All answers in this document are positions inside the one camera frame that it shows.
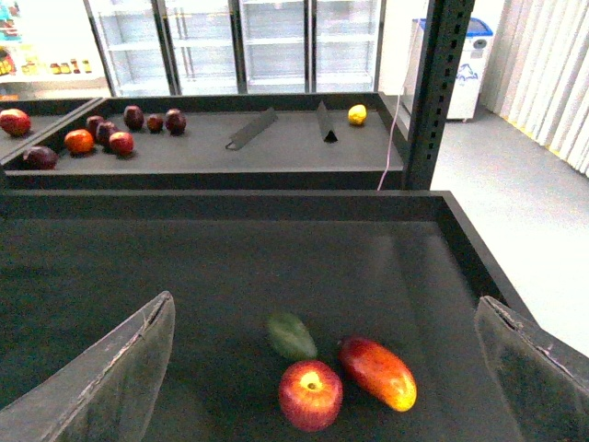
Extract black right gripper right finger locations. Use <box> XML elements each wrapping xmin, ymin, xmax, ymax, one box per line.
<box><xmin>474</xmin><ymin>296</ymin><xmax>588</xmax><ymax>441</ymax></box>

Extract dark red fruit back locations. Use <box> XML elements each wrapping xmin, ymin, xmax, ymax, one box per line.
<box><xmin>123</xmin><ymin>105</ymin><xmax>144</xmax><ymax>131</ymax></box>

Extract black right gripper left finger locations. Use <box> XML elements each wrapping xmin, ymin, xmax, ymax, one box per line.
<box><xmin>1</xmin><ymin>292</ymin><xmax>176</xmax><ymax>441</ymax></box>

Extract shelf with jars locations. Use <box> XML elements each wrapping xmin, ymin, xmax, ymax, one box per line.
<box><xmin>1</xmin><ymin>0</ymin><xmax>110</xmax><ymax>100</ymax></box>

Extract black display tray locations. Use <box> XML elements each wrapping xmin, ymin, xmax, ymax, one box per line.
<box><xmin>1</xmin><ymin>191</ymin><xmax>524</xmax><ymax>441</ymax></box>
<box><xmin>1</xmin><ymin>92</ymin><xmax>407</xmax><ymax>190</ymax></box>

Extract orange red fruit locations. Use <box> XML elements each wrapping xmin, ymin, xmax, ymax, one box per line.
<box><xmin>64</xmin><ymin>129</ymin><xmax>95</xmax><ymax>155</ymax></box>

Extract far black display tray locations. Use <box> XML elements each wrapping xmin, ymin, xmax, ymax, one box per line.
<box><xmin>1</xmin><ymin>92</ymin><xmax>407</xmax><ymax>190</ymax></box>

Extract yellow lemon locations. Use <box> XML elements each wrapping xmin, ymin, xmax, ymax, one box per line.
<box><xmin>348</xmin><ymin>104</ymin><xmax>367</xmax><ymax>126</ymax></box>

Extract red yellow mango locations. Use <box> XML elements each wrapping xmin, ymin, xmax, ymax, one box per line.
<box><xmin>338</xmin><ymin>336</ymin><xmax>418</xmax><ymax>413</ymax></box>

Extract black perforated shelf post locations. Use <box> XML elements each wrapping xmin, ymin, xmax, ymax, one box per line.
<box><xmin>403</xmin><ymin>0</ymin><xmax>475</xmax><ymax>191</ymax></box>

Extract white cable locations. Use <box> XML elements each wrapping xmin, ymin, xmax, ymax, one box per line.
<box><xmin>376</xmin><ymin>17</ymin><xmax>424</xmax><ymax>192</ymax></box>

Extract red apple in far tray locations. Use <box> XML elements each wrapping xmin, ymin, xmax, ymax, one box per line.
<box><xmin>109</xmin><ymin>132</ymin><xmax>134</xmax><ymax>157</ymax></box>

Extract glass door refrigerator row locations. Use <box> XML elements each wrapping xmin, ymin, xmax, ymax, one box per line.
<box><xmin>86</xmin><ymin>0</ymin><xmax>386</xmax><ymax>97</ymax></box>

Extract dark purple fruit front left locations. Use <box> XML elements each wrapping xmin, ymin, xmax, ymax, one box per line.
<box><xmin>22</xmin><ymin>145</ymin><xmax>59</xmax><ymax>170</ymax></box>

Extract red apple far left tray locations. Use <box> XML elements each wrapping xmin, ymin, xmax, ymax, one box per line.
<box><xmin>0</xmin><ymin>109</ymin><xmax>31</xmax><ymax>137</ymax></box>

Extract flat black divider strip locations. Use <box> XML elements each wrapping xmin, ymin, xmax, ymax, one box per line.
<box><xmin>225</xmin><ymin>108</ymin><xmax>278</xmax><ymax>151</ymax></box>

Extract white vertical blinds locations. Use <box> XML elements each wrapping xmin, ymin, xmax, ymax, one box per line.
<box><xmin>481</xmin><ymin>1</ymin><xmax>588</xmax><ymax>175</ymax></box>

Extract small red brown fruit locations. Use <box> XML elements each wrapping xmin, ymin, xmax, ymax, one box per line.
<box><xmin>146</xmin><ymin>113</ymin><xmax>164</xmax><ymax>134</ymax></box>

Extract red yellow apple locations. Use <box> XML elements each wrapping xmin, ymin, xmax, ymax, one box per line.
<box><xmin>278</xmin><ymin>360</ymin><xmax>343</xmax><ymax>432</ymax></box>

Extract white blue chest freezer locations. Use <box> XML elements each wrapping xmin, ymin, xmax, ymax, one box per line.
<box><xmin>401</xmin><ymin>17</ymin><xmax>493</xmax><ymax>122</ymax></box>

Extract dark maroon fruit right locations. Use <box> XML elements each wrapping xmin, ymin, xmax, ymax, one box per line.
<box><xmin>165</xmin><ymin>109</ymin><xmax>187</xmax><ymax>135</ymax></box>

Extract near black display tray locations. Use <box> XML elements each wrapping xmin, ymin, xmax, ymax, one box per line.
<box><xmin>1</xmin><ymin>191</ymin><xmax>524</xmax><ymax>441</ymax></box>

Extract triangular black divider bar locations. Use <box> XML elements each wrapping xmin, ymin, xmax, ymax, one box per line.
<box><xmin>316</xmin><ymin>100</ymin><xmax>338</xmax><ymax>144</ymax></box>

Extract dark red fruit pair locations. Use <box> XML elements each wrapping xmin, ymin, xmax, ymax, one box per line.
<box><xmin>86</xmin><ymin>115</ymin><xmax>119</xmax><ymax>149</ymax></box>

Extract green avocado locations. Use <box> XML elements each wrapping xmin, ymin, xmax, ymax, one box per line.
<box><xmin>266</xmin><ymin>312</ymin><xmax>318</xmax><ymax>361</ymax></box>

